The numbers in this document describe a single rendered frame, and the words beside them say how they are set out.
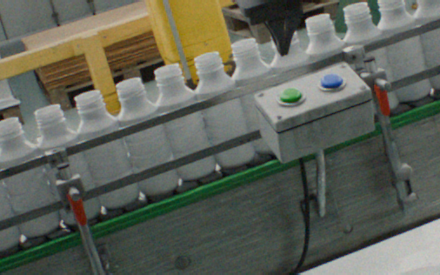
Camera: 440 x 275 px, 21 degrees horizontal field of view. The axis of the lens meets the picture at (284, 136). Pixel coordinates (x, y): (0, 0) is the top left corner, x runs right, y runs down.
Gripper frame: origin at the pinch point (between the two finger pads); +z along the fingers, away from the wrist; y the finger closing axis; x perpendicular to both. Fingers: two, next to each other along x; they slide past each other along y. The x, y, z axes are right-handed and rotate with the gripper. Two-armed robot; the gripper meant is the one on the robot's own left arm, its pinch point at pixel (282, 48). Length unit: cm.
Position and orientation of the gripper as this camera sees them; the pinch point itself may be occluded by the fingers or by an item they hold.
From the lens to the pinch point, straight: 152.6
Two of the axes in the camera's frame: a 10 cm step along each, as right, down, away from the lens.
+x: 3.9, 5.0, -7.7
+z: 1.2, 8.0, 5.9
